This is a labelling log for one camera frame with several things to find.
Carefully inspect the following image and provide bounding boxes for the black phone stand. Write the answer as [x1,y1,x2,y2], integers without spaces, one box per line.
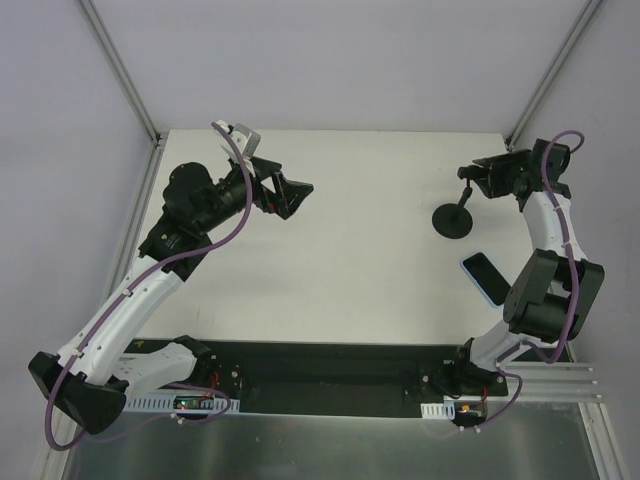
[431,181,473,240]

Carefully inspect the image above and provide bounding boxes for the blue case black phone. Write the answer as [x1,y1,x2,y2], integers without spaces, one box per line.
[461,252,511,307]

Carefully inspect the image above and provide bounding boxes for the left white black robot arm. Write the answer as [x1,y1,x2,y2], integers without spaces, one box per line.
[28,157,314,435]

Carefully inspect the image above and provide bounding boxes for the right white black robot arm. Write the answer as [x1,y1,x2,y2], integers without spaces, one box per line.
[447,135,605,396]

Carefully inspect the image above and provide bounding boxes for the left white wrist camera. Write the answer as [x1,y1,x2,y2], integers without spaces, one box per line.
[216,120,261,161]

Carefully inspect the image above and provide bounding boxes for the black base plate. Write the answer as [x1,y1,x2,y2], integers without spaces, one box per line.
[122,339,574,416]

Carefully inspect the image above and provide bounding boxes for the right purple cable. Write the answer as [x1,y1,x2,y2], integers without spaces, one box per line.
[452,130,587,435]

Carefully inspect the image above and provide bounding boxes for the purple cable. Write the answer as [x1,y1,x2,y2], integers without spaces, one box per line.
[452,130,587,435]
[44,119,256,454]

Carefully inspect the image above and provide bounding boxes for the right aluminium frame post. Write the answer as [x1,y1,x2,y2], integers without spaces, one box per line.
[503,0,607,151]

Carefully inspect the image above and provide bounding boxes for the aluminium frame post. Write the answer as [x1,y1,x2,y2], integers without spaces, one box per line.
[76,0,162,146]
[503,0,607,151]

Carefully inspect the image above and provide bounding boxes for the left aluminium frame post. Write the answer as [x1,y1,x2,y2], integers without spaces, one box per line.
[76,0,162,146]

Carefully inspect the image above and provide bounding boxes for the aluminium rail right side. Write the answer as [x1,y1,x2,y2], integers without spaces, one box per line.
[504,362,604,403]

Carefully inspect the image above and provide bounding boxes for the left white cable duct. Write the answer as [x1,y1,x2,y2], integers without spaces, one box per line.
[124,393,240,415]

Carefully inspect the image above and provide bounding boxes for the white cable duct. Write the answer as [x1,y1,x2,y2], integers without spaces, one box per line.
[420,400,456,421]
[124,393,240,415]

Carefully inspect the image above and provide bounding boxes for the right white cable duct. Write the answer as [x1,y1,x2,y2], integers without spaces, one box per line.
[420,400,456,421]

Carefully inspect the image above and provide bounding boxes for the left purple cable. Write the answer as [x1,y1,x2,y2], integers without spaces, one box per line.
[44,119,256,454]

